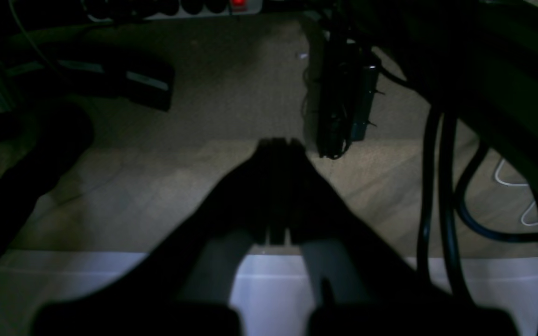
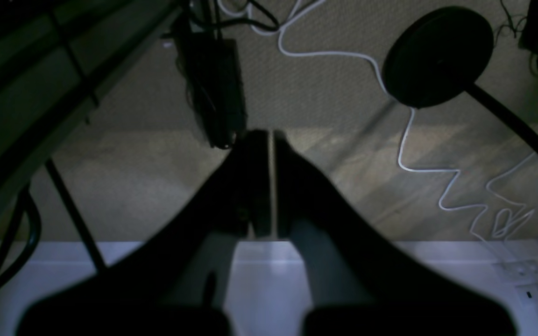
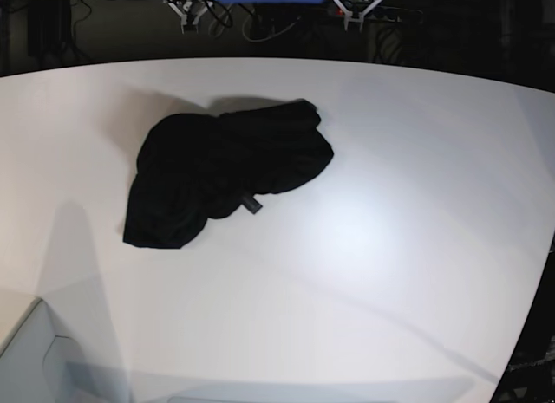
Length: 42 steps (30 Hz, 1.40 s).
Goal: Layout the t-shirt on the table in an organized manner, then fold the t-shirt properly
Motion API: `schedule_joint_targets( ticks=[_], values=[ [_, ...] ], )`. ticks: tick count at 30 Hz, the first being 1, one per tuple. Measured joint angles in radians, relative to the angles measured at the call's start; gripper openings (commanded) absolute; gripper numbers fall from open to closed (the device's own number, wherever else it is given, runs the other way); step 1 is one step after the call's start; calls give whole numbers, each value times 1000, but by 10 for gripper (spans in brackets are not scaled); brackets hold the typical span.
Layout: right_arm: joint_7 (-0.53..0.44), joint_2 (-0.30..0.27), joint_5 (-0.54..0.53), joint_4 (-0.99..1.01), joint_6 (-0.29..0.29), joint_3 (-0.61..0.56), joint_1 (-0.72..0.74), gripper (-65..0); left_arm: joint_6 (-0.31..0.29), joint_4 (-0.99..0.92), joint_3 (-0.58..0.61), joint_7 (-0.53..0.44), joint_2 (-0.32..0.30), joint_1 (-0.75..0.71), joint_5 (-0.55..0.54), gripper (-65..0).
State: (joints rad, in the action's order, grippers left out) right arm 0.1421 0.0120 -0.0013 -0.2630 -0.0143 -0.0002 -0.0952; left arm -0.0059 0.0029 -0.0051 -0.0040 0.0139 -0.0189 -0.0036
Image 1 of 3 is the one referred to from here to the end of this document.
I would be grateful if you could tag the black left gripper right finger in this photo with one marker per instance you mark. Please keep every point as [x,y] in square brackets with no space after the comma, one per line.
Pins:
[362,286]

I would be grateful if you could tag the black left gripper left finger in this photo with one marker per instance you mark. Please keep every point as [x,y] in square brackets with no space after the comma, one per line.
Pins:
[183,287]

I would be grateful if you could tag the black power adapter brick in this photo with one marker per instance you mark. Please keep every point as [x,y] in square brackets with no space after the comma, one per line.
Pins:
[347,90]

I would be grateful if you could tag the black flat floor device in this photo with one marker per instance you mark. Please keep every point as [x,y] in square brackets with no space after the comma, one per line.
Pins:
[90,70]

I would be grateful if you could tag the white power strip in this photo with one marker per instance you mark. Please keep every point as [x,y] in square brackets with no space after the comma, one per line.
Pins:
[164,10]

